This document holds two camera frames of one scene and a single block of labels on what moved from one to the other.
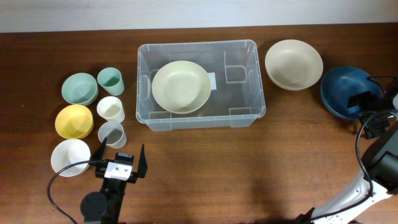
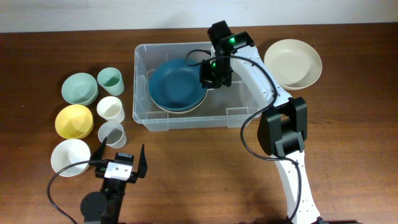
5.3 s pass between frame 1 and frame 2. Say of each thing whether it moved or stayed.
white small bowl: stayed
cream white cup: stayed
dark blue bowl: moved
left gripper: stayed
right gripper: moved
